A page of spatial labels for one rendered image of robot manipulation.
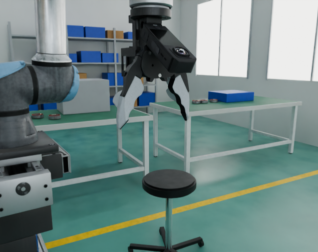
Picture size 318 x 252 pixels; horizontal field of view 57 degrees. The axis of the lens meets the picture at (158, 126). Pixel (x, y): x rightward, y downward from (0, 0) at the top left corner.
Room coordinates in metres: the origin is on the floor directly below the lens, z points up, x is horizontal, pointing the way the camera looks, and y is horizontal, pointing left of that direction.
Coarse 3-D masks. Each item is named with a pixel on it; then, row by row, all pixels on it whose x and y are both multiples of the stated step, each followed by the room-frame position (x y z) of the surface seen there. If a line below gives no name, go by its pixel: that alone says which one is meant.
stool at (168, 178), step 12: (144, 180) 1.68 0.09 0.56; (156, 180) 1.67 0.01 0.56; (168, 180) 1.67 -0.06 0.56; (180, 180) 1.67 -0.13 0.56; (192, 180) 1.67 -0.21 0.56; (156, 192) 1.56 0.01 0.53; (168, 192) 1.54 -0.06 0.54; (180, 192) 1.56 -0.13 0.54; (168, 204) 1.69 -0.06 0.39; (168, 216) 1.69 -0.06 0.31; (168, 228) 1.69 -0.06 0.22; (168, 240) 1.69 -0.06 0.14; (192, 240) 1.79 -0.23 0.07
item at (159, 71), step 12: (132, 12) 0.52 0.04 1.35; (144, 12) 0.50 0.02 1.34; (156, 12) 0.50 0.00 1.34; (168, 12) 0.52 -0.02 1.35; (132, 24) 0.55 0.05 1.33; (156, 24) 0.53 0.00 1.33; (132, 36) 0.56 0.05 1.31; (132, 48) 0.52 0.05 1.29; (144, 48) 0.50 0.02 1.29; (132, 60) 0.53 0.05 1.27; (144, 60) 0.49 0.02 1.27; (156, 60) 0.51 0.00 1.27; (144, 72) 0.49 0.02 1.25; (156, 72) 0.51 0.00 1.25; (168, 72) 0.52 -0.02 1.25
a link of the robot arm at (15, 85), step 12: (0, 72) 0.78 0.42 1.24; (12, 72) 0.79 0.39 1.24; (24, 72) 0.83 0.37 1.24; (0, 84) 0.77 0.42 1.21; (12, 84) 0.79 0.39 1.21; (24, 84) 0.81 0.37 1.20; (36, 84) 0.83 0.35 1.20; (0, 96) 0.77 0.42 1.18; (12, 96) 0.79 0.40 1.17; (24, 96) 0.81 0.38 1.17; (36, 96) 0.84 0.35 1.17; (0, 108) 0.77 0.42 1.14; (12, 108) 0.79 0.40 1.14; (24, 108) 0.82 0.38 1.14
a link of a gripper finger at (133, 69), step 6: (138, 60) 0.49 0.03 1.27; (132, 66) 0.49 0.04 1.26; (138, 66) 0.49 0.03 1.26; (126, 72) 0.49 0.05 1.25; (132, 72) 0.49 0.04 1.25; (138, 72) 0.49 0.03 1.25; (126, 78) 0.48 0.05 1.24; (132, 78) 0.49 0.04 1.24; (126, 84) 0.48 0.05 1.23; (126, 90) 0.48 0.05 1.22
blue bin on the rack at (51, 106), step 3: (42, 105) 5.87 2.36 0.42; (45, 105) 5.79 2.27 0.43; (48, 105) 5.82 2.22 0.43; (51, 105) 5.85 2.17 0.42; (54, 105) 5.87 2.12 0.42; (42, 108) 5.90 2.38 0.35; (45, 108) 5.79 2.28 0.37; (48, 108) 5.82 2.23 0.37; (51, 108) 5.84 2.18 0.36; (54, 108) 5.87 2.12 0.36
